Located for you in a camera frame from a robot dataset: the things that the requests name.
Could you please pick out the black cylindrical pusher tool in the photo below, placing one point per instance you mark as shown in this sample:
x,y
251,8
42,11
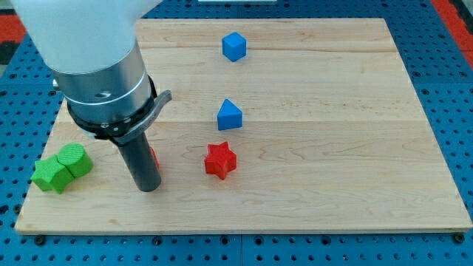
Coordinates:
x,y
140,161

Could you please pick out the green star block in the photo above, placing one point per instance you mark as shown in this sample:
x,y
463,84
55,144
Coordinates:
x,y
50,175

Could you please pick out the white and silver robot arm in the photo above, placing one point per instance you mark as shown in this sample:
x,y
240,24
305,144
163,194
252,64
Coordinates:
x,y
91,49

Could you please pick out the red star block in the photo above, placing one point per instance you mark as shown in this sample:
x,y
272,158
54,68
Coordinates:
x,y
220,160

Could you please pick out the red block behind tool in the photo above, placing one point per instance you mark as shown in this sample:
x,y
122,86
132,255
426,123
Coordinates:
x,y
156,161

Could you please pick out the green cylinder block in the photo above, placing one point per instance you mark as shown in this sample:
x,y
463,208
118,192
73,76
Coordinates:
x,y
74,157

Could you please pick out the blue triangular prism block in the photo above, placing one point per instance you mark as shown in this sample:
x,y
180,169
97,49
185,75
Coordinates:
x,y
229,116

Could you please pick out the wooden board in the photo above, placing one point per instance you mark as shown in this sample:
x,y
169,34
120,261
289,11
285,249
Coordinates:
x,y
333,140

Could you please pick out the blue cube block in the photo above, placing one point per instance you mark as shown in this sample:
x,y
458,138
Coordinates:
x,y
234,46

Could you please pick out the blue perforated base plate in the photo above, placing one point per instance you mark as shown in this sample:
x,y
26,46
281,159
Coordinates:
x,y
435,62

